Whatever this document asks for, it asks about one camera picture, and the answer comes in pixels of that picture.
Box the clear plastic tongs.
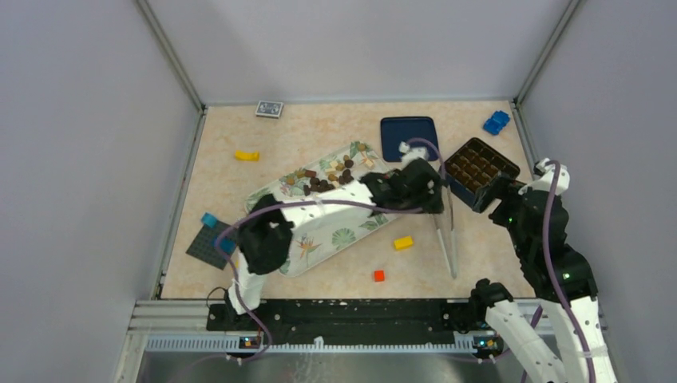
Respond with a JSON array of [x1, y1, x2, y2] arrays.
[[434, 187, 458, 279]]

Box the blue chocolate box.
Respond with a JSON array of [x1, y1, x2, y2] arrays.
[[444, 137, 521, 213]]

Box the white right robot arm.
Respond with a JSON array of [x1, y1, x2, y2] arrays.
[[468, 158, 617, 382]]

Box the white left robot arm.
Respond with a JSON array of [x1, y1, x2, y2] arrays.
[[217, 159, 446, 330]]

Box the dark blue box lid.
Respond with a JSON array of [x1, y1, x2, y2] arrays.
[[380, 116, 439, 163]]

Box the yellow lego brick right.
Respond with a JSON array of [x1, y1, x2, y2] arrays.
[[393, 236, 414, 251]]

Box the pile of assorted chocolates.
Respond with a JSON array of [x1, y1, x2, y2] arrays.
[[279, 141, 380, 196]]

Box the blue toy car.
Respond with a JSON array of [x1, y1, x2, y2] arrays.
[[482, 110, 511, 136]]

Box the red lego cube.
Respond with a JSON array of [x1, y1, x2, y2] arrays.
[[374, 270, 386, 282]]

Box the floral serving tray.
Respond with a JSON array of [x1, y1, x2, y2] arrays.
[[245, 154, 398, 277]]

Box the playing card deck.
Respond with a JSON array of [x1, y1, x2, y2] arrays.
[[255, 101, 284, 119]]

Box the yellow curved block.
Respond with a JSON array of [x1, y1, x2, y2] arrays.
[[234, 150, 260, 162]]

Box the grey lego baseplate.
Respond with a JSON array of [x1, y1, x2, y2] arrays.
[[186, 217, 237, 270]]

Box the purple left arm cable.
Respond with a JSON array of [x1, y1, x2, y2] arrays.
[[214, 137, 445, 365]]

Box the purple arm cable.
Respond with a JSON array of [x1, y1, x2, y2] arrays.
[[521, 160, 599, 383], [214, 137, 445, 365]]

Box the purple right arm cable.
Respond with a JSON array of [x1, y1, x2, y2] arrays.
[[521, 160, 599, 383]]

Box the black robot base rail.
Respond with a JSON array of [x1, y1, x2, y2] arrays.
[[206, 298, 505, 353]]

